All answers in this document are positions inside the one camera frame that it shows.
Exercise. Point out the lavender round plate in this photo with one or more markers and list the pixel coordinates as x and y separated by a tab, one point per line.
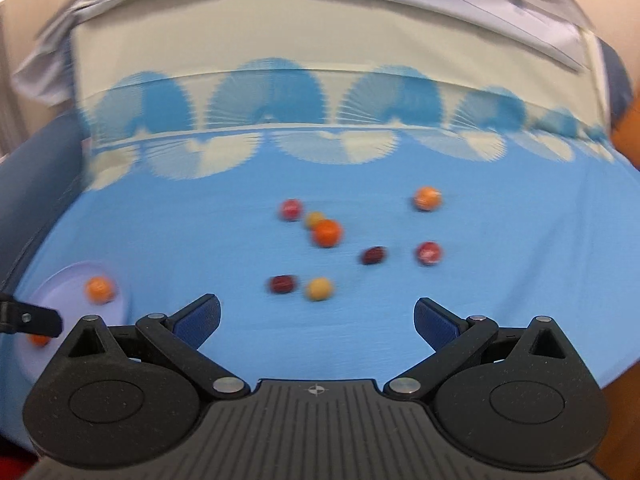
62	285

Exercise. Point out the red apple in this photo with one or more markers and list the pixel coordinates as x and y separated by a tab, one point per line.
429	253
291	209

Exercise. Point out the dark red jujube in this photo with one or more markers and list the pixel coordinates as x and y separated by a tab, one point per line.
373	255
282	284

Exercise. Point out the small yellow-brown longan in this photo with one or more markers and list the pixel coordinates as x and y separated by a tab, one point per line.
315	218
319	289

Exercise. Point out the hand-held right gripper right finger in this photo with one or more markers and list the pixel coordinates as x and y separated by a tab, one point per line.
434	325

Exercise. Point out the blue fan-print bedsheet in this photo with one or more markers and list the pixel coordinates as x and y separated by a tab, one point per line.
500	220

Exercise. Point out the orange mandarin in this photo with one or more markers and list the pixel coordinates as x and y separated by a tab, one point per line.
327	233
39	339
427	198
100	290

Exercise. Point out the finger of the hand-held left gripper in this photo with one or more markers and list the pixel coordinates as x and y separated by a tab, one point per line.
35	319

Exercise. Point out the blue upholstered bed edge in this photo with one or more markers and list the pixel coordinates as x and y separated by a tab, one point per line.
30	185

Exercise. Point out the grey quilt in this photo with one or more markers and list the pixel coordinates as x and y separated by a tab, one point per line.
300	5

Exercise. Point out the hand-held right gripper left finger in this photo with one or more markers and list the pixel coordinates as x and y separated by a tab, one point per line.
199	321

